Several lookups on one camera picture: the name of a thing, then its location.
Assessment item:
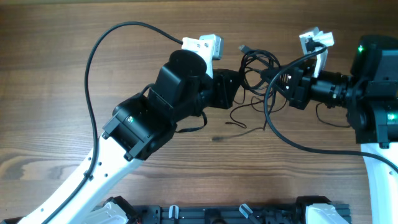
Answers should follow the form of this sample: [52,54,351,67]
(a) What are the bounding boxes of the black cable bundle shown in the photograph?
[211,44,290,142]

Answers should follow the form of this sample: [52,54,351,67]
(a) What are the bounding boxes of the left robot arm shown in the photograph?
[3,50,243,223]

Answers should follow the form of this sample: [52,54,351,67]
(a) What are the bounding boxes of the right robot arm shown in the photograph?
[261,34,397,223]

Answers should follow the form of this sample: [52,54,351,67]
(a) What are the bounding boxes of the right camera cable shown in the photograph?
[263,40,398,175]

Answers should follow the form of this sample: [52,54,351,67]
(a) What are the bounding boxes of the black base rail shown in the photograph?
[93,195,352,224]

